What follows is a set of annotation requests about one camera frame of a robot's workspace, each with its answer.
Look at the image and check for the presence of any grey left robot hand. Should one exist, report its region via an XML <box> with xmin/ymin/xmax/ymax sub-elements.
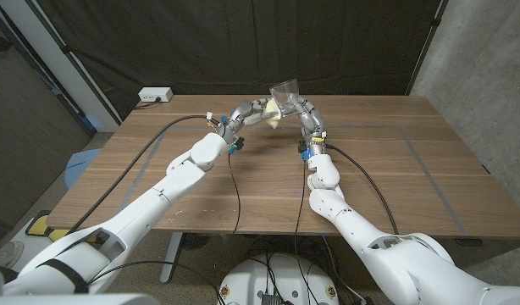
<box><xmin>219</xmin><ymin>97</ymin><xmax>273</xmax><ymax>144</ymax></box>

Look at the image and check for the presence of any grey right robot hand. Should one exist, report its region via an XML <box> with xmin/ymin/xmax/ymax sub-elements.
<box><xmin>285</xmin><ymin>96</ymin><xmax>328</xmax><ymax>147</ymax></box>

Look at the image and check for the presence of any yellow sponge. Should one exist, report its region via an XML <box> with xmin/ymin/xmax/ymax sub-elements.
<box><xmin>263</xmin><ymin>97</ymin><xmax>283</xmax><ymax>130</ymax></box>

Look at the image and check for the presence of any clear glass cup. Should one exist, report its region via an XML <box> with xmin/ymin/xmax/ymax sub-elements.
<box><xmin>268</xmin><ymin>78</ymin><xmax>301</xmax><ymax>118</ymax></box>

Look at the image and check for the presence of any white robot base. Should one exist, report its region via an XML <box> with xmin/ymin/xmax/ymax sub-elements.
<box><xmin>217</xmin><ymin>252</ymin><xmax>340</xmax><ymax>305</ymax></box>

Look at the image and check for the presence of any black backdrop cloth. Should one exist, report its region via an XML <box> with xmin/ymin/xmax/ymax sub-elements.
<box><xmin>34</xmin><ymin>0</ymin><xmax>450</xmax><ymax>122</ymax></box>

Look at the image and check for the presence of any white power strip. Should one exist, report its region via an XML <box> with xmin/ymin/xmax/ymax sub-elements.
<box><xmin>137</xmin><ymin>86</ymin><xmax>174</xmax><ymax>103</ymax></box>

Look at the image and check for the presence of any black backdrop stand pole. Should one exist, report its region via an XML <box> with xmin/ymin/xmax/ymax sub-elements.
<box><xmin>33</xmin><ymin>0</ymin><xmax>124</xmax><ymax>125</ymax></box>
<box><xmin>405</xmin><ymin>0</ymin><xmax>450</xmax><ymax>97</ymax></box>

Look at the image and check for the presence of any black round ribbed object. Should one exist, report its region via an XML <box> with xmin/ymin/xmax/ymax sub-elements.
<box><xmin>181</xmin><ymin>232</ymin><xmax>211</xmax><ymax>251</ymax></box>

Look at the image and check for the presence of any white table leg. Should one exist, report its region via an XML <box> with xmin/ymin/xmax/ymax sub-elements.
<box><xmin>160</xmin><ymin>231</ymin><xmax>185</xmax><ymax>284</ymax></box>

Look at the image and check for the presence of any grey finned module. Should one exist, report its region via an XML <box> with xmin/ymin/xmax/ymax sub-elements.
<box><xmin>259</xmin><ymin>291</ymin><xmax>283</xmax><ymax>305</ymax></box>

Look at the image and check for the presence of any yellow black floor pad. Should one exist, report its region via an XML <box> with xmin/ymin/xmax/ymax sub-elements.
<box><xmin>25</xmin><ymin>213</ymin><xmax>50</xmax><ymax>237</ymax></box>
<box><xmin>47</xmin><ymin>228</ymin><xmax>71</xmax><ymax>245</ymax></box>

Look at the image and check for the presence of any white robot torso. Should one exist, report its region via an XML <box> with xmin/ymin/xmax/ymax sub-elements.
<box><xmin>0</xmin><ymin>279</ymin><xmax>159</xmax><ymax>305</ymax></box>

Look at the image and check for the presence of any grey sneaker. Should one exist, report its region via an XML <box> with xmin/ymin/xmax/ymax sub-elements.
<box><xmin>0</xmin><ymin>240</ymin><xmax>25</xmax><ymax>269</ymax></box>

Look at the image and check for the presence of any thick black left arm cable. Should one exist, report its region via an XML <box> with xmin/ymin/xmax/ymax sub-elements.
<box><xmin>66</xmin><ymin>114</ymin><xmax>210</xmax><ymax>235</ymax></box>

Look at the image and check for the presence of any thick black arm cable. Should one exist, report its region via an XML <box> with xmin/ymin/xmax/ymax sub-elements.
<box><xmin>325</xmin><ymin>142</ymin><xmax>401</xmax><ymax>236</ymax></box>
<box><xmin>66</xmin><ymin>114</ymin><xmax>210</xmax><ymax>235</ymax></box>

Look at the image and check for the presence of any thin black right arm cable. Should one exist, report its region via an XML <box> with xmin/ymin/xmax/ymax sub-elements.
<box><xmin>292</xmin><ymin>159</ymin><xmax>320</xmax><ymax>305</ymax></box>

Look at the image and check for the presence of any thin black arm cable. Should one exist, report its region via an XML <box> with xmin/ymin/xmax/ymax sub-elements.
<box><xmin>292</xmin><ymin>159</ymin><xmax>320</xmax><ymax>305</ymax></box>
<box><xmin>86</xmin><ymin>152</ymin><xmax>242</xmax><ymax>305</ymax></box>

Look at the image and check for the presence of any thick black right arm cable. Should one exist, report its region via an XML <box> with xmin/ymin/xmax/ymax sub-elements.
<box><xmin>325</xmin><ymin>142</ymin><xmax>401</xmax><ymax>236</ymax></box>

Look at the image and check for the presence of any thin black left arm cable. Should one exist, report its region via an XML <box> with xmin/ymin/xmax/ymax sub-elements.
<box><xmin>86</xmin><ymin>152</ymin><xmax>242</xmax><ymax>305</ymax></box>

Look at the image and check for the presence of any black power plug cable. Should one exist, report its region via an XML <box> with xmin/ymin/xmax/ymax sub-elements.
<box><xmin>132</xmin><ymin>97</ymin><xmax>163</xmax><ymax>111</ymax></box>

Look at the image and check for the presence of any black cable over robot base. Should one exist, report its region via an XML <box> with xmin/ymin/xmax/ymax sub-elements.
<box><xmin>263</xmin><ymin>249</ymin><xmax>291</xmax><ymax>305</ymax></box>

